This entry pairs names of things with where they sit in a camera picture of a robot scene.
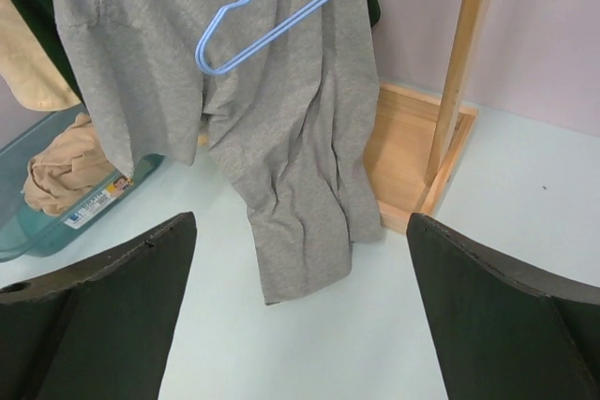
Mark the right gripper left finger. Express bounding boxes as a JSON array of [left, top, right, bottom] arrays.
[[1, 212, 197, 399]]

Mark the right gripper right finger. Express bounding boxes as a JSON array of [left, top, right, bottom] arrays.
[[406, 213, 599, 399]]

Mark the grey t-shirt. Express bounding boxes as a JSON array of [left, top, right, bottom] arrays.
[[53, 0, 382, 304]]

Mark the beige t-shirt in basket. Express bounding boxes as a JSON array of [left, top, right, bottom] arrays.
[[22, 113, 114, 217]]

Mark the cream yellow t-shirt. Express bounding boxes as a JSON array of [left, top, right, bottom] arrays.
[[1, 0, 82, 112]]

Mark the green and white raglan shirt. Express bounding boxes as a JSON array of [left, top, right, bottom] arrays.
[[0, 0, 382, 106]]

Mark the teal plastic basket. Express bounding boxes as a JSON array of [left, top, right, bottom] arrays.
[[1, 106, 163, 262]]

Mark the wooden clothes rack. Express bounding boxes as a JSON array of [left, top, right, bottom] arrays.
[[196, 0, 505, 235]]

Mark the blue wire hanger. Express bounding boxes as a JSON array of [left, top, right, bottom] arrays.
[[193, 0, 396, 76]]

